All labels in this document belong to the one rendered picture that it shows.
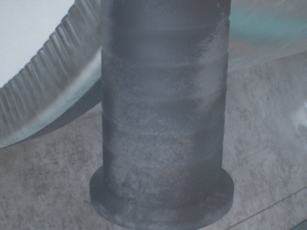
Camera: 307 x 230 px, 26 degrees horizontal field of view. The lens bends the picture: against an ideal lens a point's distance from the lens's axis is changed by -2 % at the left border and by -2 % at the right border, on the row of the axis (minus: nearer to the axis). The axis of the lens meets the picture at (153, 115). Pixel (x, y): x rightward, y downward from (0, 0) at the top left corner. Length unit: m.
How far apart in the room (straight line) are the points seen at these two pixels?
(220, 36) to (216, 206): 0.05
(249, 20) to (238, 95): 1.44
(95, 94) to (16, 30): 0.08
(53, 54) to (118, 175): 0.32
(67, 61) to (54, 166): 1.11
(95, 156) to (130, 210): 1.46
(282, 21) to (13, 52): 0.25
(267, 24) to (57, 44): 0.21
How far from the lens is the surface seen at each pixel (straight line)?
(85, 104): 0.52
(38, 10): 0.50
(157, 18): 0.16
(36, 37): 0.51
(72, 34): 0.47
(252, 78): 2.05
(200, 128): 0.17
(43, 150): 1.57
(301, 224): 2.17
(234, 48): 0.62
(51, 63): 0.50
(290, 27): 0.66
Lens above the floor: 1.36
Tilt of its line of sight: 50 degrees down
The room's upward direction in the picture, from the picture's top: 78 degrees clockwise
